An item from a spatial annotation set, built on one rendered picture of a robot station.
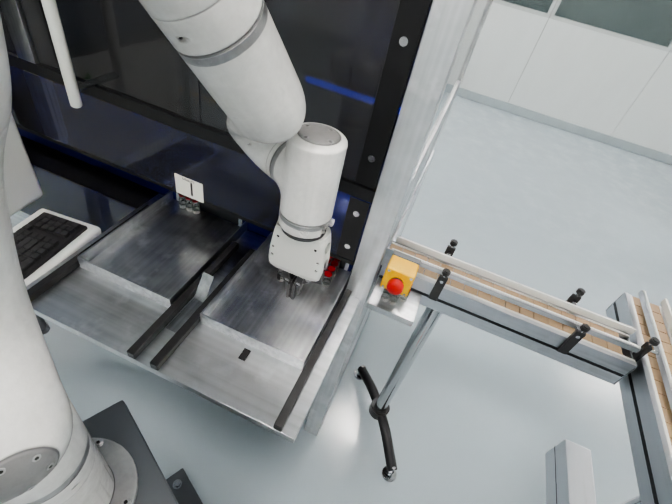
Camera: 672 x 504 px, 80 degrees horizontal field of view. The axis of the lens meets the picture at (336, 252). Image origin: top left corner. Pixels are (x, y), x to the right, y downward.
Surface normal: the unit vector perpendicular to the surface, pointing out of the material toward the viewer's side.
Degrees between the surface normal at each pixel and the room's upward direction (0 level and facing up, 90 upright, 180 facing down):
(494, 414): 0
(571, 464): 0
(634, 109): 90
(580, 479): 0
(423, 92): 90
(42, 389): 67
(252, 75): 98
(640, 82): 90
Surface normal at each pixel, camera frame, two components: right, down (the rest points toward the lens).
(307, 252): -0.25, 0.62
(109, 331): 0.18, -0.72
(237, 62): 0.41, 0.80
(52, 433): 0.93, 0.17
